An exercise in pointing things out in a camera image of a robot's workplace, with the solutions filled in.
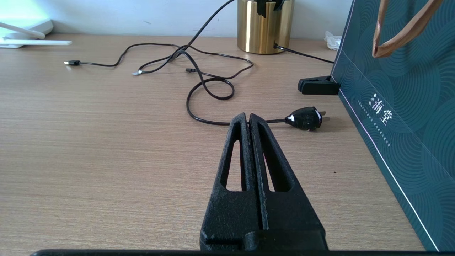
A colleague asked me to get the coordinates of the brass desk lamp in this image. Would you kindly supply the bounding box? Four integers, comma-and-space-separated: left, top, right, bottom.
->
237, 0, 295, 55

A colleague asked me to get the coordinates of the brown bag handle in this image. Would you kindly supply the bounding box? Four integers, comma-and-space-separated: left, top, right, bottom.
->
372, 0, 445, 58

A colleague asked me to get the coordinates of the white wifi router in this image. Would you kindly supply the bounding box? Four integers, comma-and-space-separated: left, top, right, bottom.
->
0, 14, 73, 48

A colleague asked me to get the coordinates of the crumpled white tissue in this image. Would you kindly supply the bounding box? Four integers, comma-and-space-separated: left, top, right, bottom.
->
323, 31, 342, 51

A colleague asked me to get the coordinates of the dark monitor with stand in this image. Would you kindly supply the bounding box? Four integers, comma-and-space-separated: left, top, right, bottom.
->
331, 0, 455, 252

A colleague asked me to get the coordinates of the black silver-tipped cable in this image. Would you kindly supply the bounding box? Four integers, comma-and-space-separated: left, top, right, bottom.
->
132, 0, 237, 76

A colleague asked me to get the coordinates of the black plastic clip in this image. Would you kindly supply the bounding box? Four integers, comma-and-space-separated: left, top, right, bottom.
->
298, 75, 341, 95

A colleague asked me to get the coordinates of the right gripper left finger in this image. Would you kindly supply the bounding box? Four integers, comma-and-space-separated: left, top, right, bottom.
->
200, 113, 262, 250

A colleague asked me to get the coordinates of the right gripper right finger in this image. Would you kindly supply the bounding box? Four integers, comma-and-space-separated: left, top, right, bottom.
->
250, 113, 328, 250

